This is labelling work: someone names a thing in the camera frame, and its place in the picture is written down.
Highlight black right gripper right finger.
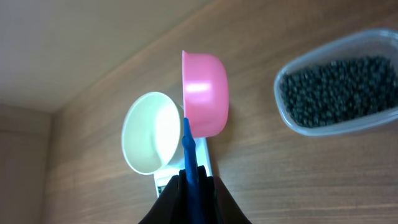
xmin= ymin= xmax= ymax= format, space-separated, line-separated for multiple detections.
xmin=198 ymin=166 xmax=251 ymax=224

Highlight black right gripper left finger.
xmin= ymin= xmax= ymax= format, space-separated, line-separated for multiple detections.
xmin=139 ymin=175 xmax=188 ymax=224

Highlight pink scoop with blue handle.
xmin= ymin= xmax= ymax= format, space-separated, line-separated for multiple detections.
xmin=182 ymin=51 xmax=229 ymax=223

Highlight white digital kitchen scale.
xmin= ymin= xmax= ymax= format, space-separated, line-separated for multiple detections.
xmin=153 ymin=136 xmax=213 ymax=198

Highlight white bowl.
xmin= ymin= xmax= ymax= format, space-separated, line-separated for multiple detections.
xmin=121 ymin=92 xmax=184 ymax=175

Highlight black beans in container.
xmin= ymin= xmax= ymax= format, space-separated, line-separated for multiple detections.
xmin=279 ymin=55 xmax=397 ymax=128

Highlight clear plastic container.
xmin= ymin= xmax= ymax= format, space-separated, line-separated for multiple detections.
xmin=274 ymin=29 xmax=397 ymax=136

